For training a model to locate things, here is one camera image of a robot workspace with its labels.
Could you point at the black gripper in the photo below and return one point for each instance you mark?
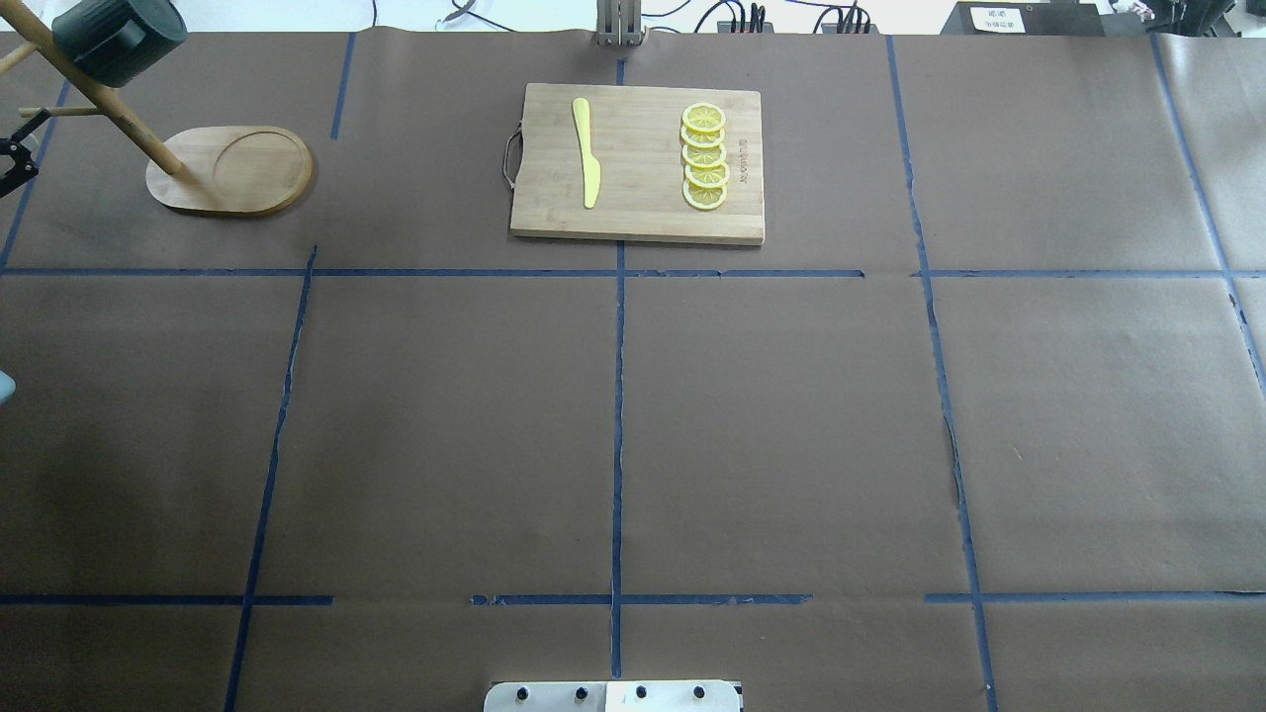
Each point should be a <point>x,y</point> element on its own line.
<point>12,166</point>

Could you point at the dark grey HOME mug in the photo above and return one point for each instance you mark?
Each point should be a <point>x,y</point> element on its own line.
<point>113,42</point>

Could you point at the wooden cup storage rack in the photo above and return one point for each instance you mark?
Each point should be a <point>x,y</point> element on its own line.
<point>225,171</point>

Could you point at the yellow plastic knife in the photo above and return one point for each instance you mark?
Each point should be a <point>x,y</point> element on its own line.
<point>591,167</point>

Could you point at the bamboo cutting board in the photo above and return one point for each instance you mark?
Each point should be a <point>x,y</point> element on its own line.
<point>635,136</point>

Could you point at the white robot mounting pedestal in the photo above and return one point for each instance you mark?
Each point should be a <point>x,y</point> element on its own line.
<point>616,695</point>

